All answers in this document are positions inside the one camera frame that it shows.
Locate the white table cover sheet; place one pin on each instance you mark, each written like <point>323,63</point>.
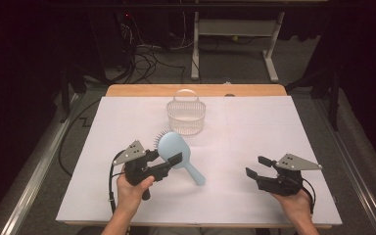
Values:
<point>235,137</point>

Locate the person's left hand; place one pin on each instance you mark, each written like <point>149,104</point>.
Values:
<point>129,197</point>

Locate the person's right hand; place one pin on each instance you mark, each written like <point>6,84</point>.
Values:
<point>297,205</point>

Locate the aluminium floor rail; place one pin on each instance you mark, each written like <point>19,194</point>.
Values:
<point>36,169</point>
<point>355,173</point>

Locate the wooden table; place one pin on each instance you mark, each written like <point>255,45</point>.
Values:
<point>143,90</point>

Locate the white metal desk frame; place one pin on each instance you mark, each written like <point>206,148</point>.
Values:
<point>235,27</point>

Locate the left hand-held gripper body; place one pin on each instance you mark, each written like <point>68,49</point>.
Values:
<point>136,169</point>

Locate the white plastic basket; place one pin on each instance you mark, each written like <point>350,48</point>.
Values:
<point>186,125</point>

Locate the black metal stand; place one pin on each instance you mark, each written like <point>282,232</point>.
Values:
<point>64,98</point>
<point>334,104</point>

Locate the light blue hairbrush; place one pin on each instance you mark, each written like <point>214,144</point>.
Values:
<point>173,145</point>

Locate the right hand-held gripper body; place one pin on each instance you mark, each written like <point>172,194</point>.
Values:
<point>284,182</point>

